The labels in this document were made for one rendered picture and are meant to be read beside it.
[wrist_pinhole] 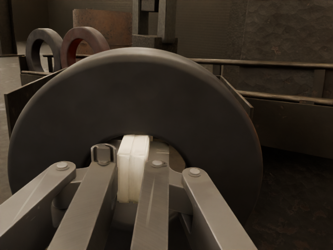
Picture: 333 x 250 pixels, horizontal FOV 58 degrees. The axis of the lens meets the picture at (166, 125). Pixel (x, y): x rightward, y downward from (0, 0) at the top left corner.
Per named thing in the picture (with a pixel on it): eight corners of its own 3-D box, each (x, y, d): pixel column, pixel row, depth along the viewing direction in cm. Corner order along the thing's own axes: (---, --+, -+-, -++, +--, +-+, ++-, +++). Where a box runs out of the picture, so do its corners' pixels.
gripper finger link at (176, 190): (142, 186, 14) (207, 189, 14) (149, 140, 18) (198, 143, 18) (141, 213, 14) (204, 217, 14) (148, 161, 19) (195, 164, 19)
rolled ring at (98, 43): (101, 24, 75) (110, 25, 77) (56, 27, 85) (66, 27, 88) (106, 97, 80) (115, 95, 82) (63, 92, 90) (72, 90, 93)
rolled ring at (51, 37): (56, 27, 85) (66, 27, 88) (21, 29, 95) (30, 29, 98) (63, 92, 90) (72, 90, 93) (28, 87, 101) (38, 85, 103)
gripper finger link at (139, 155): (131, 154, 15) (146, 155, 15) (143, 109, 21) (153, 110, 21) (131, 204, 16) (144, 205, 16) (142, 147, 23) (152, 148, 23)
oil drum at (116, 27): (105, 89, 366) (104, 11, 337) (142, 97, 334) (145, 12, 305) (63, 96, 319) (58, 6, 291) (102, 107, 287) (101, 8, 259)
